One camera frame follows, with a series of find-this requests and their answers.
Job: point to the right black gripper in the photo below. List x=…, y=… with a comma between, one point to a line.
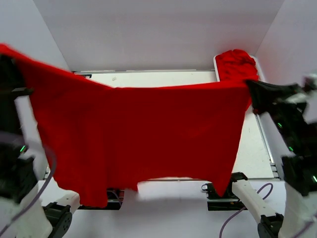
x=268, y=94

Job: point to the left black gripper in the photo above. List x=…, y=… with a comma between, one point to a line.
x=9, y=79

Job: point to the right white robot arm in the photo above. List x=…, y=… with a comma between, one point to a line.
x=300, y=217

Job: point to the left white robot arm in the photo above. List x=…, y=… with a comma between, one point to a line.
x=19, y=188

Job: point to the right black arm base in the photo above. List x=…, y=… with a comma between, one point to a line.
x=227, y=202

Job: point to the white plastic basket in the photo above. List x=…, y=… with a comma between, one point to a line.
x=258, y=67

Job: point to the red t shirt pile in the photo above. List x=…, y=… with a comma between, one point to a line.
x=236, y=65

